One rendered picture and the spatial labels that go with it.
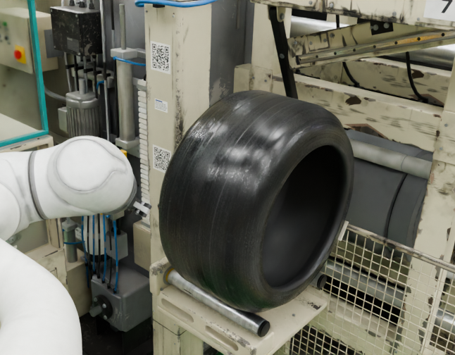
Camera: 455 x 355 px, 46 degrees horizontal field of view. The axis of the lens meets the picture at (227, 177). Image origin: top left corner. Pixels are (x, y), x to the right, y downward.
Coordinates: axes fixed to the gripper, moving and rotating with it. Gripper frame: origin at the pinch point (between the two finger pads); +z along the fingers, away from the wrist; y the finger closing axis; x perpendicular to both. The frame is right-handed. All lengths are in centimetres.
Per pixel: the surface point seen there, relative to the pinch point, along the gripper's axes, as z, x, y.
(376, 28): 21, 72, 27
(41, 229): 56, -19, -30
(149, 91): 31.4, 29.6, -17.6
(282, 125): 6.5, 32.3, 19.0
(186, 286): 43.3, -10.9, 17.1
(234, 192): 4.2, 13.3, 17.4
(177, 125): 29.9, 25.0, -5.8
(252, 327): 30.7, -10.7, 37.2
